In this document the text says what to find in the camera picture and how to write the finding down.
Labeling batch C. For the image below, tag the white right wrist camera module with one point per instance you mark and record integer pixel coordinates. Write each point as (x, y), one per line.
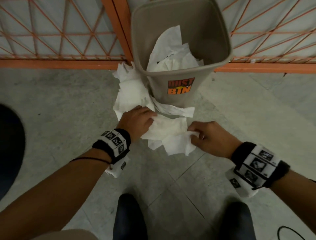
(235, 184)

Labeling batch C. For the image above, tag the person's right hand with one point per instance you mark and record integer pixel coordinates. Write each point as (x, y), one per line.
(214, 141)

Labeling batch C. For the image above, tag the pile of white tissues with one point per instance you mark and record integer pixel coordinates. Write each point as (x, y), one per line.
(170, 133)

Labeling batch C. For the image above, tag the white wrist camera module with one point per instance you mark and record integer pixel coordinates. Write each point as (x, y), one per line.
(118, 169)
(235, 184)

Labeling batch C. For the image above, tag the white left wrist camera module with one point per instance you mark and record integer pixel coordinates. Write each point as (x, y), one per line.
(118, 169)

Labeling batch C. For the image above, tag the person's left leg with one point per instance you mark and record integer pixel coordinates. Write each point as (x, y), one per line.
(69, 236)

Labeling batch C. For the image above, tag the person's right forearm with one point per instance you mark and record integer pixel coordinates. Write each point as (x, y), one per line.
(296, 197)

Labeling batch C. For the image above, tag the person's black shoe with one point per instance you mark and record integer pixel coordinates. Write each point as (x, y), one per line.
(238, 222)
(129, 217)

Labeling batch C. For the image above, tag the person's black right shoe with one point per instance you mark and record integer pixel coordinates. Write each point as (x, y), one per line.
(238, 222)

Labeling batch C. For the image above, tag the beige plastic dust bin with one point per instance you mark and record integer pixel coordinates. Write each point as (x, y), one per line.
(214, 37)

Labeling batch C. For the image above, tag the black right wristband with markers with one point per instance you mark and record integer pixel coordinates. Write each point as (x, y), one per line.
(256, 163)

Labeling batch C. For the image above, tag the person's black left shoe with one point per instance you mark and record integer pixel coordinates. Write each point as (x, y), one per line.
(129, 217)

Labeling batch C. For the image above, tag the person's left forearm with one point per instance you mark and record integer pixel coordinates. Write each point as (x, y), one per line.
(49, 197)

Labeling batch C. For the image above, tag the heap of tissues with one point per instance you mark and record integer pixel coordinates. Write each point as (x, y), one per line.
(170, 49)

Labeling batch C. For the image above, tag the person's left hand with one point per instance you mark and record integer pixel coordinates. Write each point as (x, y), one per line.
(135, 121)

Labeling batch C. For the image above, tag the dark round stool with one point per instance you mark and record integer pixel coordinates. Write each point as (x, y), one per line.
(10, 148)

